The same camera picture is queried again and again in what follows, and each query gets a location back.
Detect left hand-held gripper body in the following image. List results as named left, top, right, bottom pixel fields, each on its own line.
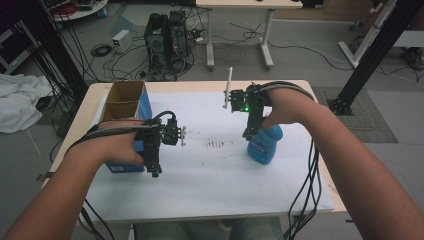
left=134, top=115, right=187, bottom=159

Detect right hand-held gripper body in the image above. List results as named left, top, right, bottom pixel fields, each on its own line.
left=222, top=66, right=269, bottom=132

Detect blue plastic bottle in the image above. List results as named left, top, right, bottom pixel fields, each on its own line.
left=246, top=123, right=284, bottom=166

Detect blue cardboard box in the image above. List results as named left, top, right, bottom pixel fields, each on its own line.
left=99, top=79, right=154, bottom=174

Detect person's right hand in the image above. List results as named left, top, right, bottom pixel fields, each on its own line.
left=259, top=87, right=321, bottom=131

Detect person's left hand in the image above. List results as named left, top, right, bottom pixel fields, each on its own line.
left=71, top=118, right=148, bottom=168

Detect white paper sheet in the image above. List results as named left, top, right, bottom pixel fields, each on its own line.
left=78, top=90, right=334, bottom=224

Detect black computer tower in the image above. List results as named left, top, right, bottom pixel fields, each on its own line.
left=166, top=10, right=191, bottom=68
left=143, top=12, right=169, bottom=73

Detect white-legged wooden desk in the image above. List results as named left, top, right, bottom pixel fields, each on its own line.
left=195, top=0, right=304, bottom=72

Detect small white device box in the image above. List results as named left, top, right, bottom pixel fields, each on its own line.
left=111, top=29, right=134, bottom=54

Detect grey tape piece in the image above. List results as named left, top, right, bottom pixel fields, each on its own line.
left=35, top=171, right=55, bottom=183

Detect grey floor mat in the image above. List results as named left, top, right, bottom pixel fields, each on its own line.
left=311, top=85, right=399, bottom=144

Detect round white table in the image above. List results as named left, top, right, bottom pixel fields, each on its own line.
left=43, top=0, right=109, bottom=23

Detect white crumpled cloth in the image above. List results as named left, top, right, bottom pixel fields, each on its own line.
left=0, top=73, right=54, bottom=134

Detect left gripper black cable bundle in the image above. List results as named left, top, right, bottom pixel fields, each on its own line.
left=64, top=110, right=178, bottom=240

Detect gripper black cable bundle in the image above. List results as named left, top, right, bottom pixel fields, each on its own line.
left=246, top=80, right=323, bottom=240
left=64, top=110, right=178, bottom=240

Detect tangle of black cables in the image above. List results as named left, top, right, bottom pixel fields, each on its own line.
left=103, top=43, right=201, bottom=83

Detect long black floor cable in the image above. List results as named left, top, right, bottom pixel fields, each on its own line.
left=229, top=21, right=354, bottom=72

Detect right gripper black cable bundle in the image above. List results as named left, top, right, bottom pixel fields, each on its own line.
left=246, top=80, right=323, bottom=240

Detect coiled black cable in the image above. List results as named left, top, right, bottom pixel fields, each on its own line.
left=90, top=43, right=114, bottom=58

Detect white metal stand frame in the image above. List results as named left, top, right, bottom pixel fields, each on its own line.
left=338, top=0, right=398, bottom=69

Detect black aluminium stand post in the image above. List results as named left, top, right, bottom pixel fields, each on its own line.
left=326, top=0, right=424, bottom=117

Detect black stand with cables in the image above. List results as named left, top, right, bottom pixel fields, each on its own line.
left=19, top=0, right=89, bottom=98

